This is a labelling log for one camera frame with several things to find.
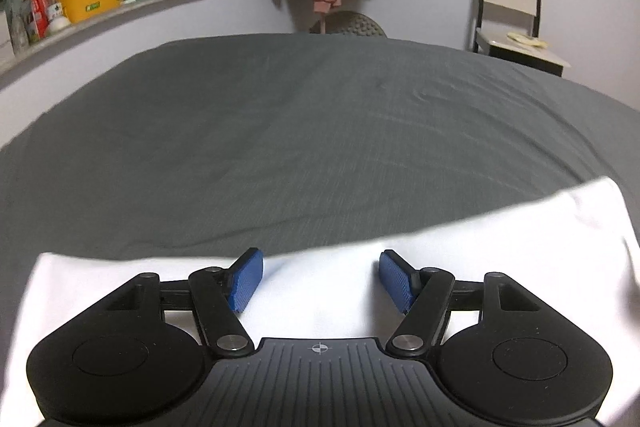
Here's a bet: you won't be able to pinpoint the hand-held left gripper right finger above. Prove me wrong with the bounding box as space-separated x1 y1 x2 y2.
378 249 546 359

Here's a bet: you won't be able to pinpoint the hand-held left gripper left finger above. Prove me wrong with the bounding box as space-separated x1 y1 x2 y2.
100 248 264 359

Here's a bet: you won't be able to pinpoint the white shirt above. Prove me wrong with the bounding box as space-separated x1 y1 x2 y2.
0 176 640 427

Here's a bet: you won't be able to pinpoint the grey studded cushion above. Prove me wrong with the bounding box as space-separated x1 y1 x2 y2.
310 10 388 38

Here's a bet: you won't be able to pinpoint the yellow cloth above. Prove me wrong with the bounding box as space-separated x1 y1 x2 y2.
506 32 547 48

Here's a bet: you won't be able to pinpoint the grey window sill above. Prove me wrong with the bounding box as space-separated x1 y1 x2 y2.
0 0 273 75

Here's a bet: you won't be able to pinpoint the clear plastic bag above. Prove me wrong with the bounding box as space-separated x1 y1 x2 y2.
7 0 41 52

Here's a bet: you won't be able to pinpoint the red snack bag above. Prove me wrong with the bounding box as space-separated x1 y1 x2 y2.
31 0 58 35

